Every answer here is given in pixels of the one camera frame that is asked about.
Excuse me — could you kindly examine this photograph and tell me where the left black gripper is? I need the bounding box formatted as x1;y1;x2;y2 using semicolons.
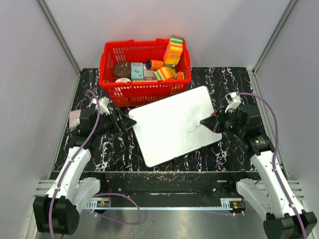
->
94;108;137;136

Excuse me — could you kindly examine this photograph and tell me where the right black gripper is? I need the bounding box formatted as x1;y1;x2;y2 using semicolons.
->
201;107;246;136

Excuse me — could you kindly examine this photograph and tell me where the red capped whiteboard marker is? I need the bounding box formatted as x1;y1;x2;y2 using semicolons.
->
189;111;217;132

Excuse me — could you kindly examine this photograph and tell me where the white whiteboard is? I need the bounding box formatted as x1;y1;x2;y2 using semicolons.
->
128;86;222;168

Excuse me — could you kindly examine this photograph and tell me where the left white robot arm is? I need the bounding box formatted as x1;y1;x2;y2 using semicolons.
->
33;109;137;235

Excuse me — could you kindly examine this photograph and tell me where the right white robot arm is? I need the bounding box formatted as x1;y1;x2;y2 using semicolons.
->
200;105;318;239

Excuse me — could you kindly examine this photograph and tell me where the white round lid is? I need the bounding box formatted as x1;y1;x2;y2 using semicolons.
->
115;78;131;83

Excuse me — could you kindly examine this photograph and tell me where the brown chocolate muffin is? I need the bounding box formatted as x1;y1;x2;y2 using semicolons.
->
113;61;131;78

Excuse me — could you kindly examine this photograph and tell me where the teal small box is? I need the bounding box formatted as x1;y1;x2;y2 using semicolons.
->
131;62;144;82

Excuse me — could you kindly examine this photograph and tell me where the orange snack packet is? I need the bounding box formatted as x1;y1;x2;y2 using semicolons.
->
174;71;185;80

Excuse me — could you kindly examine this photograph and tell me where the yellow green sponge pack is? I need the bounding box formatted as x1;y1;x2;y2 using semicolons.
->
154;66;176;81

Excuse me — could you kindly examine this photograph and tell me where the orange blue can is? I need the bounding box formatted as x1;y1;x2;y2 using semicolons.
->
146;60;164;70

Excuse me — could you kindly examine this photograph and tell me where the orange juice carton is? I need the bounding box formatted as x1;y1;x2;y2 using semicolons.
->
163;35;183;68

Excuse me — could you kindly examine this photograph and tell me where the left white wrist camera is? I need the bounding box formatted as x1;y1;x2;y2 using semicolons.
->
91;97;110;115

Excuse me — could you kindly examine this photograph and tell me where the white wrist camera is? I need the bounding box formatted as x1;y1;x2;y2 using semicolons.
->
91;97;110;115
225;92;241;113

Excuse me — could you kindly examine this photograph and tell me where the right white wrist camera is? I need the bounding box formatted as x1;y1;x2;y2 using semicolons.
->
225;92;241;113

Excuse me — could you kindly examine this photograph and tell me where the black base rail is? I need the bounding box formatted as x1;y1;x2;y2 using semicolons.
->
81;171;260;209

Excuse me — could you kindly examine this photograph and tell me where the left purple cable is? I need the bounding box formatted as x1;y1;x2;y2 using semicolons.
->
48;90;142;239

